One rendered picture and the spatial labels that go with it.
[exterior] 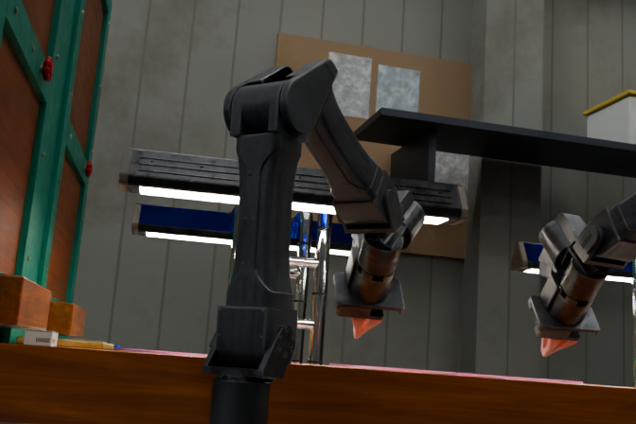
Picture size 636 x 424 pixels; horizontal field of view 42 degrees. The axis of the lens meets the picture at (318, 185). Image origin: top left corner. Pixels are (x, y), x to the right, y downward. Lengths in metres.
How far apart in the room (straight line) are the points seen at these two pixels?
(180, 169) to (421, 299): 2.53
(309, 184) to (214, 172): 0.17
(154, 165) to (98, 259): 2.18
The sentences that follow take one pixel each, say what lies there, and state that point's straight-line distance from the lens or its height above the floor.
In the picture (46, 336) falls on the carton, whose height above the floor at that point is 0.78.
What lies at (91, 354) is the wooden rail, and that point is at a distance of 1.13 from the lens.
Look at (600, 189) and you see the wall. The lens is 4.36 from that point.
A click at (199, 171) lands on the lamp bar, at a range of 1.46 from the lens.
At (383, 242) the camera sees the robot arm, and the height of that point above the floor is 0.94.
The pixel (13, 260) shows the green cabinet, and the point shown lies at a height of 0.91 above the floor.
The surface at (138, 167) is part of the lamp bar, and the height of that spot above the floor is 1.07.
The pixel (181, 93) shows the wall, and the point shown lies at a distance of 3.78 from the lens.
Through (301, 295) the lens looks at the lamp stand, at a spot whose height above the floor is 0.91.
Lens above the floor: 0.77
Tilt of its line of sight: 12 degrees up
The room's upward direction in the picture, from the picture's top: 4 degrees clockwise
